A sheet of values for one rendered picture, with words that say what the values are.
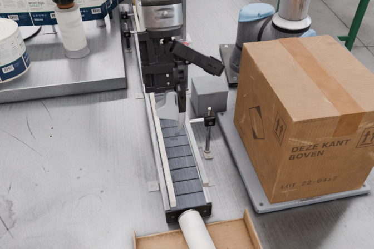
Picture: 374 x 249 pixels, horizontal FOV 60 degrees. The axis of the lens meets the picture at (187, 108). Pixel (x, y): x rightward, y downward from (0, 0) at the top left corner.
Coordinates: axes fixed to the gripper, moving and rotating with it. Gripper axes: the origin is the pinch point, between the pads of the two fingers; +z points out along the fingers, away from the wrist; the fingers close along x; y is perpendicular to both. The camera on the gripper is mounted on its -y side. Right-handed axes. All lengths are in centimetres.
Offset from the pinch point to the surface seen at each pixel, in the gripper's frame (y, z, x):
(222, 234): -6.1, 25.7, 6.7
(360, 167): -39.0, 14.3, 6.6
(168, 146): 2.2, 12.8, -15.2
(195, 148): -2.9, 8.4, -3.4
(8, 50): 48, -12, -52
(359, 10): -177, 1, -179
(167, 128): 1.2, 10.4, -21.8
